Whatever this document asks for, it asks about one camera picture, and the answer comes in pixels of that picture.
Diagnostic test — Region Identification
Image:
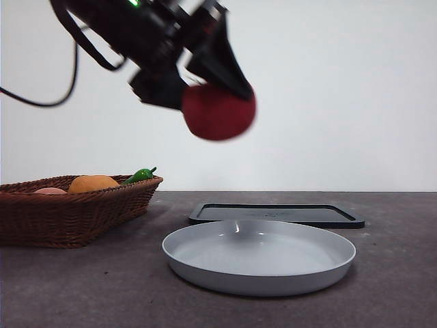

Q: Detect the red tomato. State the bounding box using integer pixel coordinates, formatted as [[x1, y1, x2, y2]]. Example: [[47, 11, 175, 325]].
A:
[[180, 84, 257, 141]]

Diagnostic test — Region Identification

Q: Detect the green chili pepper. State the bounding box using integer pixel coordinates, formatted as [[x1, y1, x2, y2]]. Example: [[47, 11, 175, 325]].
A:
[[122, 166, 158, 186]]

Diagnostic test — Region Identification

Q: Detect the orange fruit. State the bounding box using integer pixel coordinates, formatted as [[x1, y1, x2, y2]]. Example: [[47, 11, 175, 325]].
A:
[[68, 174, 121, 195]]

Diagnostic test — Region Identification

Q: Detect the brown wicker basket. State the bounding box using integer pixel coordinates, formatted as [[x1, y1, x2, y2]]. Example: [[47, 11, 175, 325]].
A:
[[0, 174, 164, 249]]

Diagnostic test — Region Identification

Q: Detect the black rectangular tray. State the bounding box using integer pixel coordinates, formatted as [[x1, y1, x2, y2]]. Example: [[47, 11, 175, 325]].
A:
[[188, 203, 366, 230]]

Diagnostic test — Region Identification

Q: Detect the pale grey round plate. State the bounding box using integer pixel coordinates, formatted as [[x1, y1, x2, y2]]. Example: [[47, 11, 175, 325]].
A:
[[162, 219, 357, 297]]

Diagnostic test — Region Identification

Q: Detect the flat black cable loop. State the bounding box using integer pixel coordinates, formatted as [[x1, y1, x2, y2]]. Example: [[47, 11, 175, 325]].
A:
[[50, 0, 129, 72]]

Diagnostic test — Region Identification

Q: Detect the thin black cable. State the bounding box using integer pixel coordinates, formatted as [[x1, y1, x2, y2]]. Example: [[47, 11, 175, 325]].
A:
[[0, 44, 79, 108]]

